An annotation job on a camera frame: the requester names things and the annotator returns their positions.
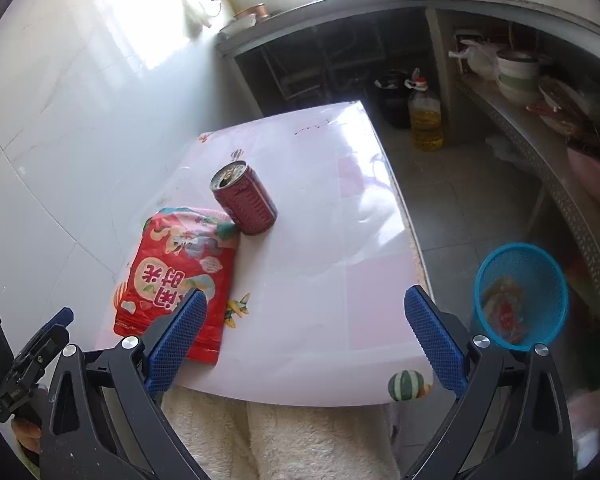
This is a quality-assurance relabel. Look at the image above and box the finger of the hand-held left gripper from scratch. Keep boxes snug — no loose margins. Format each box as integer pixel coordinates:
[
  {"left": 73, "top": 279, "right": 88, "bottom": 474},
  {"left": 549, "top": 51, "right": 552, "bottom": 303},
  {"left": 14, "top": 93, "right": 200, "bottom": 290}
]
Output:
[{"left": 0, "top": 307, "right": 76, "bottom": 423}]

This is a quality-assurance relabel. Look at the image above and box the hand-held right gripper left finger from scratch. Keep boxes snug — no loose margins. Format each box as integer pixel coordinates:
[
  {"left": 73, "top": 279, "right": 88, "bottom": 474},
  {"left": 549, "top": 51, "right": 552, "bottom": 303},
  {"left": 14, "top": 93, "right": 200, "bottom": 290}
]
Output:
[{"left": 39, "top": 287, "right": 211, "bottom": 480}]

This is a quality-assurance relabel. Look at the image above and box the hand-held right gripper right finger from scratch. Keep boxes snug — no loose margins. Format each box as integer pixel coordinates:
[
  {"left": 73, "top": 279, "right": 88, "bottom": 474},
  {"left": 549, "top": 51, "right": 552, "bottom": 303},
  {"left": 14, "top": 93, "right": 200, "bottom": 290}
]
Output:
[{"left": 402, "top": 286, "right": 573, "bottom": 480}]

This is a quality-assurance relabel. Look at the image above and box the red snack bag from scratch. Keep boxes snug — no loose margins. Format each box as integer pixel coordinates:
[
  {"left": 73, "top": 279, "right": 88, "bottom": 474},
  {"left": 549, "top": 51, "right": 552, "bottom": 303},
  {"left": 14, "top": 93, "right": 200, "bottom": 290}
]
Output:
[{"left": 111, "top": 207, "right": 241, "bottom": 366}]

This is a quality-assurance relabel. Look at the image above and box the blue plastic wastebasket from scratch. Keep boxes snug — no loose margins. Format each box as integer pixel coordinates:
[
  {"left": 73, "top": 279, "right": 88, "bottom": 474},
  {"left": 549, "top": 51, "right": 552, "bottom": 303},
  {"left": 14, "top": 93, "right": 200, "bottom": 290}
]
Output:
[{"left": 474, "top": 242, "right": 570, "bottom": 353}]

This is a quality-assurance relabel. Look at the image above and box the red drink can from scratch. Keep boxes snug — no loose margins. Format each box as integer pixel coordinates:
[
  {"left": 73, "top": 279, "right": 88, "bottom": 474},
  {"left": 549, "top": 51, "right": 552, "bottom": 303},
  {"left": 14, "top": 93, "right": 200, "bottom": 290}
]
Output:
[{"left": 210, "top": 161, "right": 279, "bottom": 237}]

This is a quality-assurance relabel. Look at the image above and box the person's left hand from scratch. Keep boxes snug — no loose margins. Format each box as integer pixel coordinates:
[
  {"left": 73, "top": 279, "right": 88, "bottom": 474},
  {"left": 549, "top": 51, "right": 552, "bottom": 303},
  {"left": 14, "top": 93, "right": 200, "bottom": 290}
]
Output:
[{"left": 10, "top": 412, "right": 45, "bottom": 457}]

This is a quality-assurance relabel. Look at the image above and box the crumpled white paper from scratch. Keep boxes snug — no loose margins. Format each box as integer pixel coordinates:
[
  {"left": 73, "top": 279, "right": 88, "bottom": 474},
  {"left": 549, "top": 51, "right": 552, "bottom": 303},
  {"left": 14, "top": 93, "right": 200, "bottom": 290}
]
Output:
[{"left": 485, "top": 135, "right": 528, "bottom": 166}]

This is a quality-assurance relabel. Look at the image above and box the cooking oil bottle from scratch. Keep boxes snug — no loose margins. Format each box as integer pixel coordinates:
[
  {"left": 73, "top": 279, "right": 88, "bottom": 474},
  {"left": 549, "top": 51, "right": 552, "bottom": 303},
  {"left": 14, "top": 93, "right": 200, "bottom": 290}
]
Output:
[{"left": 407, "top": 77, "right": 445, "bottom": 152}]

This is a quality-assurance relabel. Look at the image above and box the pink basin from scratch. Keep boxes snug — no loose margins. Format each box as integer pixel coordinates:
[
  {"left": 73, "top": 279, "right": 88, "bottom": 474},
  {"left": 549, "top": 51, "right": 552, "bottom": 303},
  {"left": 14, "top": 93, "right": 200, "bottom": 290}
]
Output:
[{"left": 566, "top": 142, "right": 600, "bottom": 211}]

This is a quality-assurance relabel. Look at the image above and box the pile of dark kitchen utensils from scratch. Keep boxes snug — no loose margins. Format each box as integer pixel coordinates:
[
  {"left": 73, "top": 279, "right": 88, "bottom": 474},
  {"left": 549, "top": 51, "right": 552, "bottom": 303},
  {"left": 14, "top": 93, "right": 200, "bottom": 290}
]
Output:
[{"left": 527, "top": 75, "right": 600, "bottom": 146}]

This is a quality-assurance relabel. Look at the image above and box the white plastic bag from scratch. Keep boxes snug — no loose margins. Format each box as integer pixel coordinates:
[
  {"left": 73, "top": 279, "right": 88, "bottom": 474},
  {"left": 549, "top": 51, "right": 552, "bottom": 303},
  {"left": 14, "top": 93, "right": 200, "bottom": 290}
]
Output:
[{"left": 449, "top": 40, "right": 501, "bottom": 81}]

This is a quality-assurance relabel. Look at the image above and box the white dish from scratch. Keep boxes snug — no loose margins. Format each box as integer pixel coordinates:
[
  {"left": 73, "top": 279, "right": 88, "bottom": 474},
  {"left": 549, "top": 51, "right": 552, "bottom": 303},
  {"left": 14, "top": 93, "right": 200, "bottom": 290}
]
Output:
[{"left": 220, "top": 14, "right": 257, "bottom": 36}]

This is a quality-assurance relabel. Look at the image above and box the copper bowl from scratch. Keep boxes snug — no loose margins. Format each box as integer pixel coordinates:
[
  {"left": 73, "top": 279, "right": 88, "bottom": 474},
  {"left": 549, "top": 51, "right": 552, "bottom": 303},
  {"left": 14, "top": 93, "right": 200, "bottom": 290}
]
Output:
[{"left": 234, "top": 3, "right": 270, "bottom": 20}]

